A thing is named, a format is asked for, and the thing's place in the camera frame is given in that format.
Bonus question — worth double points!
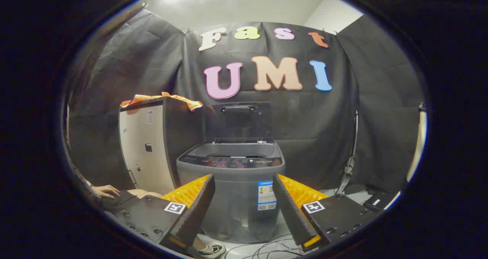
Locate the grey washing machine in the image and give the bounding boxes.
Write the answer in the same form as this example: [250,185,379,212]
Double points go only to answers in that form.
[176,139,286,243]

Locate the cables on floor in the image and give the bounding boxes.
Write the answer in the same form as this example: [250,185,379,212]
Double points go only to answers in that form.
[225,234,305,259]

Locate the orange shirt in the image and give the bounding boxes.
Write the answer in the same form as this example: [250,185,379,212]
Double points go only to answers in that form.
[120,92,204,112]

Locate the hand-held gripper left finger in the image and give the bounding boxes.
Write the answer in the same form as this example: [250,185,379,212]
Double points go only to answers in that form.
[105,174,215,257]

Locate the black backdrop cloth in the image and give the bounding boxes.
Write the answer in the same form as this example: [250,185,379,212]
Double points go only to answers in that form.
[67,10,425,195]

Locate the black box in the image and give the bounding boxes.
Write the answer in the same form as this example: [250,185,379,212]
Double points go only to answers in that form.
[362,190,401,212]

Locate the black light stand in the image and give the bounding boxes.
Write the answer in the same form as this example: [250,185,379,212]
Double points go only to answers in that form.
[335,110,359,195]

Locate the person's black shorts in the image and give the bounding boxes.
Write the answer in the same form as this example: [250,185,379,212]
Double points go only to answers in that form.
[97,190,140,214]

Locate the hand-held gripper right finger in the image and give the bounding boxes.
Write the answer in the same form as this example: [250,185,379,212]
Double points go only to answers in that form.
[272,173,382,253]

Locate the person's shoe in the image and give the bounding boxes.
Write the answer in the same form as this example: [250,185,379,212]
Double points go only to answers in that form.
[198,243,226,259]

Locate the white pole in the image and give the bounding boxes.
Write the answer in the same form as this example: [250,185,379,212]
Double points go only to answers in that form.
[406,103,427,183]

